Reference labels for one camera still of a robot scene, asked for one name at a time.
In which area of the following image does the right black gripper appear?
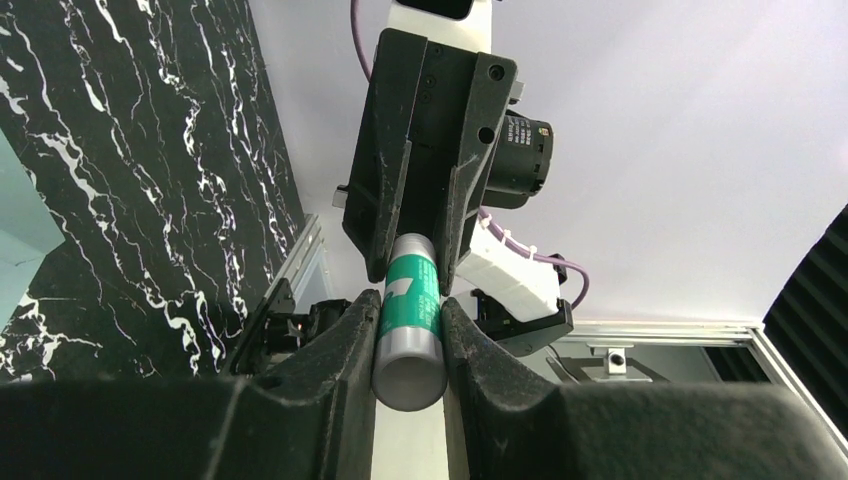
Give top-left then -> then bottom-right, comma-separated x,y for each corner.
334,28 -> 554,297

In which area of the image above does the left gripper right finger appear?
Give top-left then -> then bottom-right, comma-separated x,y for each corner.
441,299 -> 847,479

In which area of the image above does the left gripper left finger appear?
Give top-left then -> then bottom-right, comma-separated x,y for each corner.
1,290 -> 381,479

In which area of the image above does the green white marker pen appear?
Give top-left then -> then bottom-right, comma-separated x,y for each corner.
371,233 -> 447,412

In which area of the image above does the teal paper envelope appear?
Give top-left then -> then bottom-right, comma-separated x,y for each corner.
1,135 -> 65,328

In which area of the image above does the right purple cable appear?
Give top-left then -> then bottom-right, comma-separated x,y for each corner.
349,0 -> 591,313

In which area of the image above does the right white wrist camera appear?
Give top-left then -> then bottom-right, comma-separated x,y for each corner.
386,1 -> 493,53

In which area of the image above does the aluminium frame rail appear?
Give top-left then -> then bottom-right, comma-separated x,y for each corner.
264,211 -> 848,439

